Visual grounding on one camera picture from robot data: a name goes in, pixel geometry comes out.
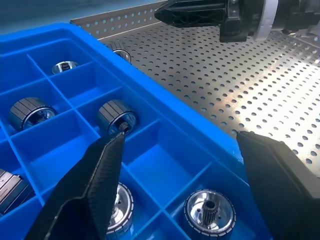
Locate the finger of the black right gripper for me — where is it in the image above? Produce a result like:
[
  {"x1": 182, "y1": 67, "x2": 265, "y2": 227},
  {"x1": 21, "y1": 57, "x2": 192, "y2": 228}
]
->
[
  {"x1": 162, "y1": 0, "x2": 227, "y2": 9},
  {"x1": 154, "y1": 3, "x2": 227, "y2": 29}
]

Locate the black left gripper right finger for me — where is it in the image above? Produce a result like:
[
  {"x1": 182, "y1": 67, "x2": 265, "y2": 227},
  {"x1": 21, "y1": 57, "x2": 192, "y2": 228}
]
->
[{"x1": 235, "y1": 130, "x2": 320, "y2": 240}]

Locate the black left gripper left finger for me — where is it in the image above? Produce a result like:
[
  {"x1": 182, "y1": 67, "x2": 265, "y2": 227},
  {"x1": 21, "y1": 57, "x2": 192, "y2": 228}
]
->
[{"x1": 24, "y1": 131, "x2": 126, "y2": 240}]

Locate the blue compartment tray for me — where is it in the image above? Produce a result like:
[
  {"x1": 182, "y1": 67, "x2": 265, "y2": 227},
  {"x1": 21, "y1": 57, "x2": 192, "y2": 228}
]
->
[{"x1": 0, "y1": 22, "x2": 266, "y2": 240}]

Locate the perforated stainless steel tray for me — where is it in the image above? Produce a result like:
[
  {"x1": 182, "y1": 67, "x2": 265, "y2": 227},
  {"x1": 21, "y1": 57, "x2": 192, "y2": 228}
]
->
[{"x1": 69, "y1": 0, "x2": 320, "y2": 173}]

